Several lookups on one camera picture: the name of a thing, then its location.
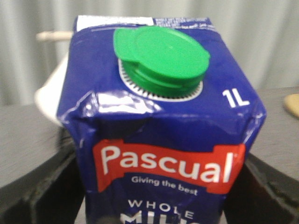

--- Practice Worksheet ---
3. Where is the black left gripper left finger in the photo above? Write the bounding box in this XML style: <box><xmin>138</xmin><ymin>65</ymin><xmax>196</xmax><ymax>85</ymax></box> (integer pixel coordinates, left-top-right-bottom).
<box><xmin>0</xmin><ymin>137</ymin><xmax>84</xmax><ymax>224</ymax></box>

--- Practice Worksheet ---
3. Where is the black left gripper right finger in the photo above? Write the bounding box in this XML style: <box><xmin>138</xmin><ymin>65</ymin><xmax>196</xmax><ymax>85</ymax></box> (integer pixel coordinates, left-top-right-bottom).
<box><xmin>224</xmin><ymin>154</ymin><xmax>299</xmax><ymax>224</ymax></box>

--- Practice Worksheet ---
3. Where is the left white enamel mug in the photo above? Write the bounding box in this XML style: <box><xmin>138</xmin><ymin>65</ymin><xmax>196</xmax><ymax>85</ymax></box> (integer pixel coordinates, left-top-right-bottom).
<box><xmin>34</xmin><ymin>54</ymin><xmax>68</xmax><ymax>127</ymax></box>

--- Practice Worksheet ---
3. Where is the wooden mug tree stand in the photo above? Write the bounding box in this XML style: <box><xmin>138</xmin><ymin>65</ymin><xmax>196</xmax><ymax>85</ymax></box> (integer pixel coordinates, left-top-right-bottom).
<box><xmin>284</xmin><ymin>93</ymin><xmax>299</xmax><ymax>118</ymax></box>

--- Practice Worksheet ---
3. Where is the black wire mug rack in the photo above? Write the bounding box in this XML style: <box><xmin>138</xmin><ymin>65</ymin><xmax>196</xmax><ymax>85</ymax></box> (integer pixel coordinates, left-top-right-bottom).
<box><xmin>36</xmin><ymin>31</ymin><xmax>73</xmax><ymax>42</ymax></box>

